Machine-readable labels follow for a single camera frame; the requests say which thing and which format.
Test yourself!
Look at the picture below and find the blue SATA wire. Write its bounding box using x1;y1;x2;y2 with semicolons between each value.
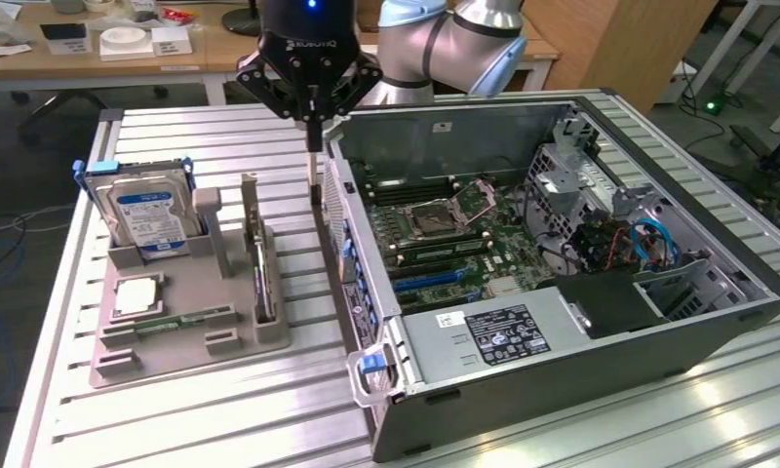
630;218;682;267

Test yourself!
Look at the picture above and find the wooden cabinet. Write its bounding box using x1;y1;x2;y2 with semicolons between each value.
523;0;721;111

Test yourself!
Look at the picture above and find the grey metal drive bracket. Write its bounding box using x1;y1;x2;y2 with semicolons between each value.
634;257;754;323

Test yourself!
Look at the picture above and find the black office chair base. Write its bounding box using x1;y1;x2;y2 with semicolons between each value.
11;85;171;145

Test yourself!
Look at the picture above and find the clear plastic bag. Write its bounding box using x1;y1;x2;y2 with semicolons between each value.
0;0;37;45

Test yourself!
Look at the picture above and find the black open PC case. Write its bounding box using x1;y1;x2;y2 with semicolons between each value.
307;95;780;464

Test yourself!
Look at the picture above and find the hard disk with blue carrier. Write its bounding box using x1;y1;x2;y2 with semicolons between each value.
71;154;202;259

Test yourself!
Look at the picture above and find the grey parts rack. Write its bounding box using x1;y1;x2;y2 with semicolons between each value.
88;187;294;390

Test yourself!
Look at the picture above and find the green RAM stick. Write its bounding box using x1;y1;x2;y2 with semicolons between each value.
132;311;210;335

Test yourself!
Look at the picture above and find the grey case handle blue tab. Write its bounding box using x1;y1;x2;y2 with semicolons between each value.
344;342;403;409

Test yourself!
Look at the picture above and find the small white box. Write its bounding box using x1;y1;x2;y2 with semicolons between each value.
150;26;194;58

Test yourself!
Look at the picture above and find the grey power supply unit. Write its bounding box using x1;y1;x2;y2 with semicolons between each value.
399;285;591;386

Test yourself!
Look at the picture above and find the black round lamp base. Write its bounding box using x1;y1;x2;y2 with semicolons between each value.
223;7;266;35

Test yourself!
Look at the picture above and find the grey metal disk bay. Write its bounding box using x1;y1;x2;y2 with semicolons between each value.
526;143;626;235

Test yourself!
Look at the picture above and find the grey card retention latch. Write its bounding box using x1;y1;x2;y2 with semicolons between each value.
306;149;332;216

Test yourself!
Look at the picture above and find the white box with black top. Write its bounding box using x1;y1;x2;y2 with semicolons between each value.
40;22;94;56

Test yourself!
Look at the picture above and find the silver CPU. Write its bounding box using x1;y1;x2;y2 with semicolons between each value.
115;280;158;316

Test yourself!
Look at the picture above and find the wooden desk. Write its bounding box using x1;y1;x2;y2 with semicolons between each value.
0;0;561;106

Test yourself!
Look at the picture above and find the graphics card with metal bracket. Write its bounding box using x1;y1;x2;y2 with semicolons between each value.
239;172;280;326

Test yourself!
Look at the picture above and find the CPU socket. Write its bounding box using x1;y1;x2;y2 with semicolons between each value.
407;199;460;240

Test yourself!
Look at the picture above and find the green motherboard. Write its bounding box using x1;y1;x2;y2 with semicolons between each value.
356;168;565;317

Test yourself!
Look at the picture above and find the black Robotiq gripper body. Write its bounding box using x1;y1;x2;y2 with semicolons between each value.
258;0;364;89

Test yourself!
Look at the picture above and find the blue expansion slot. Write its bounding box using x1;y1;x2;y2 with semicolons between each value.
391;270;474;295

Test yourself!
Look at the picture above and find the metal socket cover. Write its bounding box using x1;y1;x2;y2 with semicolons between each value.
451;178;499;220

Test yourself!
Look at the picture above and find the white metal table frame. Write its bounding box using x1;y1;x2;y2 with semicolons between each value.
686;0;780;134

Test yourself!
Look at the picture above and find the white box with white ring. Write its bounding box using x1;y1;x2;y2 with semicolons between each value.
99;26;156;62

